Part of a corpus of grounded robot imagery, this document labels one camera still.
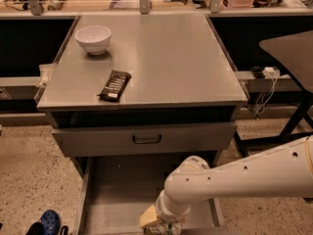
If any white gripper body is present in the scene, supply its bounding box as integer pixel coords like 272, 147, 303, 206
156, 193, 191, 222

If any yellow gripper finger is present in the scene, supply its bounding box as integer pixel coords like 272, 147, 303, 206
139, 205, 161, 229

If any silver green 7up can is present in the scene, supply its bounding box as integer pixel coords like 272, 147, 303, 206
144, 222, 182, 235

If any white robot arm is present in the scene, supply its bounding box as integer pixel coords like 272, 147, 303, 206
139, 136, 313, 235

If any open grey drawer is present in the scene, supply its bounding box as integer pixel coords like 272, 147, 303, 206
72, 151, 227, 235

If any closed upper grey drawer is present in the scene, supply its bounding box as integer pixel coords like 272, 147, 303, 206
53, 122, 236, 157

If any grey drawer cabinet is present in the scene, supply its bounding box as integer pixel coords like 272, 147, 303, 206
34, 13, 249, 235

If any blue croc shoe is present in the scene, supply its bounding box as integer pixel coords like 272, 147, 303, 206
25, 210, 61, 235

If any black snack bar wrapper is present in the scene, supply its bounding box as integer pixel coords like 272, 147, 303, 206
98, 70, 131, 102

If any white power adapter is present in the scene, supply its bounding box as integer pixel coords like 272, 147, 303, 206
263, 67, 280, 78

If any white ceramic bowl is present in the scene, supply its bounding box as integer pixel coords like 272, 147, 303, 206
74, 25, 112, 55

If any black table stand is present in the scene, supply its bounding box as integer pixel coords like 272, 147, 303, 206
235, 30, 313, 158

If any black drawer handle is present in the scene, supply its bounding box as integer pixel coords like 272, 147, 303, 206
132, 134, 162, 145

